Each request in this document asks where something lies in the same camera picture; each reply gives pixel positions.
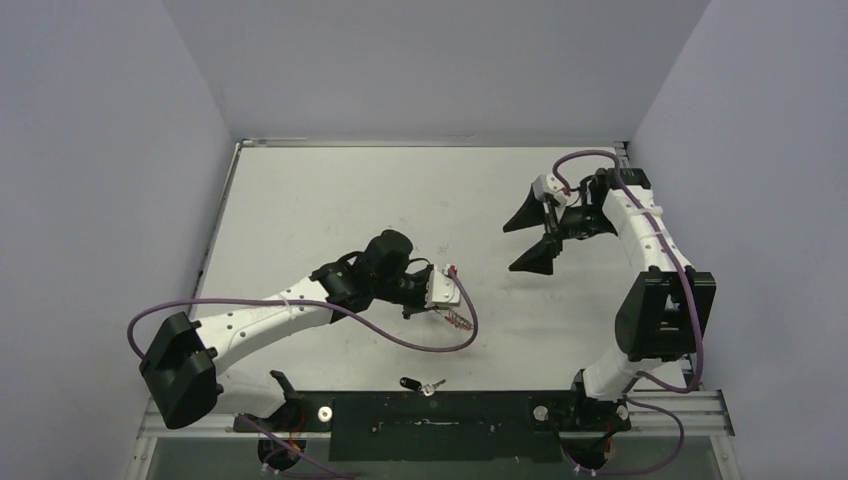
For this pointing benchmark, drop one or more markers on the black mounting base plate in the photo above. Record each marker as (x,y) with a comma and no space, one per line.
(385,426)

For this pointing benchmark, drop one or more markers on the aluminium frame rail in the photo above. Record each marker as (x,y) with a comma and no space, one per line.
(702,414)

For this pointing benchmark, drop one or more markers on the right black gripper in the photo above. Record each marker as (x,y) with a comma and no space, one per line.
(556,221)

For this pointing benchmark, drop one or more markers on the metal keyring organizer red handle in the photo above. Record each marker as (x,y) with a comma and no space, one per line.
(454,318)

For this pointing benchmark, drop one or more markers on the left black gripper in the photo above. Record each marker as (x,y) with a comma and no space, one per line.
(408,311)

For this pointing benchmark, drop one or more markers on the key with black tag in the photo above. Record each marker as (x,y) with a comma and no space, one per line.
(426,389)

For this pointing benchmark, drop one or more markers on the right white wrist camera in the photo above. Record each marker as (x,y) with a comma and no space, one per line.
(548,186)

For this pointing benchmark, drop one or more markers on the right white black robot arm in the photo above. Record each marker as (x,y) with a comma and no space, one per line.
(663,316)

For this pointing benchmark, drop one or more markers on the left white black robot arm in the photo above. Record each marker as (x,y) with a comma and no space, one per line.
(187,367)

